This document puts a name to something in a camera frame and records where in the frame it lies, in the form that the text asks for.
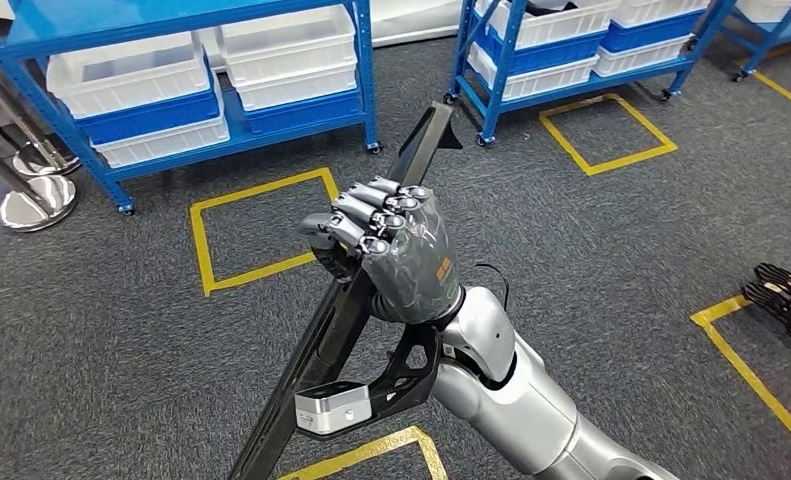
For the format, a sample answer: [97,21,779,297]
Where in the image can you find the black parts in bin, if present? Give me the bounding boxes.
[526,0,578,16]

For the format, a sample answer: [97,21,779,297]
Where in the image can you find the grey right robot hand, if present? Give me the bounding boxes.
[297,175,465,327]

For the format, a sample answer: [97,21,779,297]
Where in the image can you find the black plastic frame part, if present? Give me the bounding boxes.
[227,101,464,480]

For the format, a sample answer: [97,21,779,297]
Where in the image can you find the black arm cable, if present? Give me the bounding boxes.
[473,262,511,311]

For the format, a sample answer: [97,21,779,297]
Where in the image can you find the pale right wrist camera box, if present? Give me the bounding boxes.
[294,381,374,437]

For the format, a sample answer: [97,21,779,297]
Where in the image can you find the humanoid robot with black legs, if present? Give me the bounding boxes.
[741,262,791,342]

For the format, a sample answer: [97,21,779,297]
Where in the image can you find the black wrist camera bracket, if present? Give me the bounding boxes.
[298,323,444,442]

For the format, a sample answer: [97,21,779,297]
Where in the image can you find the yellow floor tape square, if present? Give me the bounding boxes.
[189,166,340,298]
[539,92,679,178]

